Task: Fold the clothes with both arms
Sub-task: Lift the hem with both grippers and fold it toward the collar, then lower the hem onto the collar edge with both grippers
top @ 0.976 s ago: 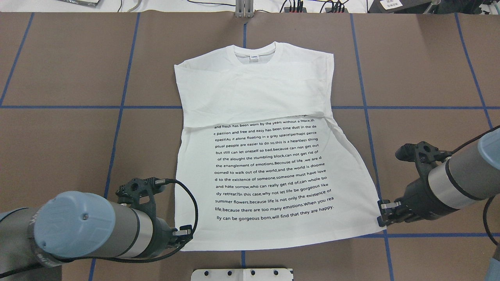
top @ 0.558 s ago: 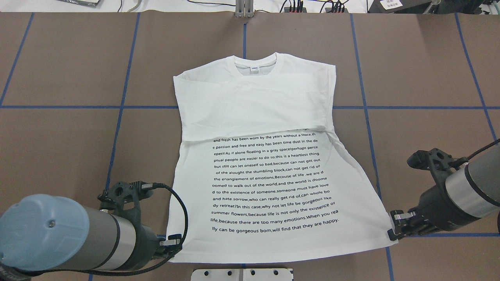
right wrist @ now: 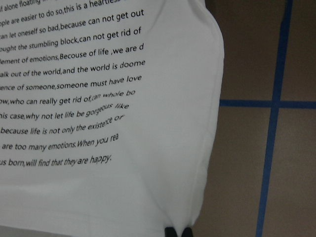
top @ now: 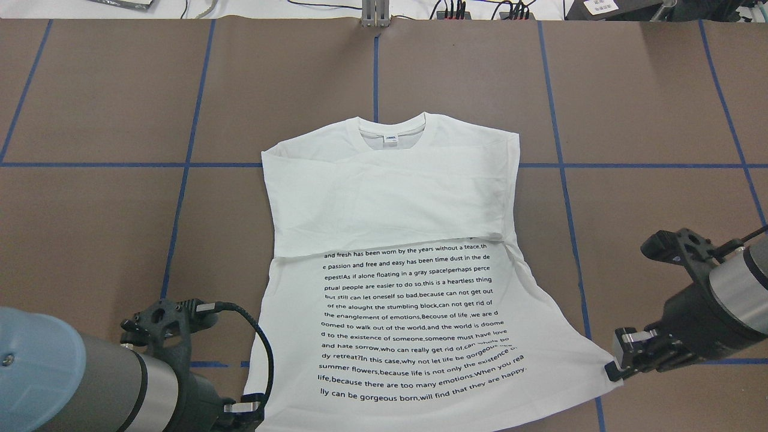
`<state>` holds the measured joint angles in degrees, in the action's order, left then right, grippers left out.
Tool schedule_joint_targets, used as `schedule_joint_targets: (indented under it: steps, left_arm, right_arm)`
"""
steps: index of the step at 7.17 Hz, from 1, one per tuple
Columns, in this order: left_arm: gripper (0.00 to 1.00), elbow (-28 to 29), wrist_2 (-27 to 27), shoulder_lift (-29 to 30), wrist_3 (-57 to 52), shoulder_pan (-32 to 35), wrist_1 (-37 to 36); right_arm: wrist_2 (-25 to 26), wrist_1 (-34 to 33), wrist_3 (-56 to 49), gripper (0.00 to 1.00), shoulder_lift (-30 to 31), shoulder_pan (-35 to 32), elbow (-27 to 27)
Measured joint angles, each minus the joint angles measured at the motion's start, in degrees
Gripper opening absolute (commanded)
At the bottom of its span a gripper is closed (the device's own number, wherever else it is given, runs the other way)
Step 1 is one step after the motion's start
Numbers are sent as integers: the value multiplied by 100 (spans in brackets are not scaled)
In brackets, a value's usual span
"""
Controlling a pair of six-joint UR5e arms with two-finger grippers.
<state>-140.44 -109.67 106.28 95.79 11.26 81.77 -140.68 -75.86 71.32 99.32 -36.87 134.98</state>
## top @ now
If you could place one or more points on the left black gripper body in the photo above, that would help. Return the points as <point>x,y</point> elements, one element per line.
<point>201,399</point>

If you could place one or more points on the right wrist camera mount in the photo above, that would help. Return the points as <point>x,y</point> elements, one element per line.
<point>698,255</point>

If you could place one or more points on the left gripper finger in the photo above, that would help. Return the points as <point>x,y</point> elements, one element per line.
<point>247,414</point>

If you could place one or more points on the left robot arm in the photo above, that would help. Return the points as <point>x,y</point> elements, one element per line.
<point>55,378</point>

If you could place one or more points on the white printed t-shirt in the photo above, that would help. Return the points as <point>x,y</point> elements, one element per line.
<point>398,297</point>

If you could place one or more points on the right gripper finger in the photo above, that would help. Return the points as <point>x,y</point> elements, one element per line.
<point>628,342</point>
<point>633,365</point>

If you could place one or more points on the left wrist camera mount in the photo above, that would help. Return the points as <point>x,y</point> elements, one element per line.
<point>165,328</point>

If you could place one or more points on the aluminium frame post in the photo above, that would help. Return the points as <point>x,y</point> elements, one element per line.
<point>375,13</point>

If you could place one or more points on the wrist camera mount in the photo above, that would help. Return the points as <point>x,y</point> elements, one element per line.
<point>698,255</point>
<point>165,328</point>

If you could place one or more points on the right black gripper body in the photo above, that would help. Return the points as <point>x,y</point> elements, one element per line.
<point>695,312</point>

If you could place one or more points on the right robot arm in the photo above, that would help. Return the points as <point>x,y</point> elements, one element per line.
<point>739,285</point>

